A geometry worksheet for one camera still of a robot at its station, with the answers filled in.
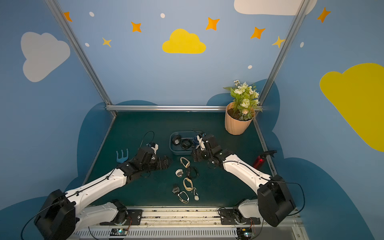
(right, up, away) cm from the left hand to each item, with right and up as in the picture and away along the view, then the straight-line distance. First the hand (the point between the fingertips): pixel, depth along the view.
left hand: (169, 161), depth 83 cm
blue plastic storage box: (+3, +4, +18) cm, 18 cm away
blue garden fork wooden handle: (-32, -2, +12) cm, 34 cm away
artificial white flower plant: (+46, +35, +7) cm, 59 cm away
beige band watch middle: (+11, -15, -1) cm, 19 cm away
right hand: (+18, +6, +3) cm, 19 cm away
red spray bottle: (+53, 0, +3) cm, 53 cm away
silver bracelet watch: (+8, -19, -3) cm, 21 cm away
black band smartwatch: (+2, +11, +19) cm, 22 cm away
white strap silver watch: (+6, -8, +3) cm, 10 cm away
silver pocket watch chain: (+16, -19, -3) cm, 25 cm away
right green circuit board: (+39, -32, -12) cm, 52 cm away
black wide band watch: (+9, +8, +16) cm, 20 cm away
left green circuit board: (-22, -32, -12) cm, 40 cm away
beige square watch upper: (+9, -3, +11) cm, 14 cm away
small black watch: (+4, -15, -4) cm, 16 cm away
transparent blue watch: (+16, +9, +21) cm, 28 cm away
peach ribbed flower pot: (+43, +19, +18) cm, 50 cm away
